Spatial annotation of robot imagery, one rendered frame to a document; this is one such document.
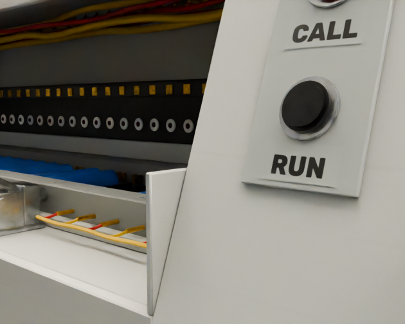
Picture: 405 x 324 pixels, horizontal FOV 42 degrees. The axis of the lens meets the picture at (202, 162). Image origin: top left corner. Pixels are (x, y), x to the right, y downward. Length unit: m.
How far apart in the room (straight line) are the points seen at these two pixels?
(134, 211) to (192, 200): 0.09
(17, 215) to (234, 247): 0.18
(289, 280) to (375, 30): 0.08
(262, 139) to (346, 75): 0.03
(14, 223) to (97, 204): 0.05
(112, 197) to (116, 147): 0.21
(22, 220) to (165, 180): 0.16
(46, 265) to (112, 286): 0.05
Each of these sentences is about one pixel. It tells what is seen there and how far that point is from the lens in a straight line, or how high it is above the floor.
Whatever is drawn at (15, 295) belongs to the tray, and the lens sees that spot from 0.27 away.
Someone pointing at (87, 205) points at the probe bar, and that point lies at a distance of 0.31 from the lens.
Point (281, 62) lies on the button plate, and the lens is 0.18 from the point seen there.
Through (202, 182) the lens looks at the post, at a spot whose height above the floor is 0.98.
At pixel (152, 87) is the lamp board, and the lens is 0.46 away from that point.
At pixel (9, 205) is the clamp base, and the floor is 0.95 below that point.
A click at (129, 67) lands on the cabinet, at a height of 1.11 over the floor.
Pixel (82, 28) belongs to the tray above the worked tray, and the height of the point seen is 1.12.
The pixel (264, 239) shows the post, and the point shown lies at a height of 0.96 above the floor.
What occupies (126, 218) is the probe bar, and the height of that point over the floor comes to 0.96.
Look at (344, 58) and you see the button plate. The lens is 0.17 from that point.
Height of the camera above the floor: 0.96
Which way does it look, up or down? 8 degrees up
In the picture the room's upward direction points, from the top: 13 degrees clockwise
